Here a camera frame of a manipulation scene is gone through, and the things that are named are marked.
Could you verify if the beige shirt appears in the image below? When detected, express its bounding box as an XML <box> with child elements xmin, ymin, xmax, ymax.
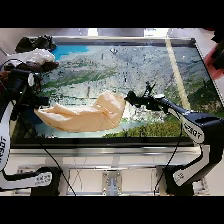
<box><xmin>33</xmin><ymin>91</ymin><xmax>127</xmax><ymax>133</ymax></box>

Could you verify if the silver frame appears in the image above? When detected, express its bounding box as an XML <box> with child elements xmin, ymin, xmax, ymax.
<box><xmin>9</xmin><ymin>145</ymin><xmax>214</xmax><ymax>196</ymax></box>

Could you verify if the black cable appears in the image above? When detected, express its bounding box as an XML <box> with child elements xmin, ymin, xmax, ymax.
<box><xmin>17</xmin><ymin>111</ymin><xmax>78</xmax><ymax>196</ymax></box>
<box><xmin>153</xmin><ymin>121</ymin><xmax>184</xmax><ymax>196</ymax></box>

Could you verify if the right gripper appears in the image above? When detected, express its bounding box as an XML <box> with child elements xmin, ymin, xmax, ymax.
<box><xmin>124</xmin><ymin>90</ymin><xmax>157</xmax><ymax>111</ymax></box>

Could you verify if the black garment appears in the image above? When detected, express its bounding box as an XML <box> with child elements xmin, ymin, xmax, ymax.
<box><xmin>14</xmin><ymin>34</ymin><xmax>58</xmax><ymax>54</ymax></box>

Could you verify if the white garment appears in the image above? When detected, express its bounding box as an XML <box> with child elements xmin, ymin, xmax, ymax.
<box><xmin>5</xmin><ymin>48</ymin><xmax>56</xmax><ymax>66</ymax></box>

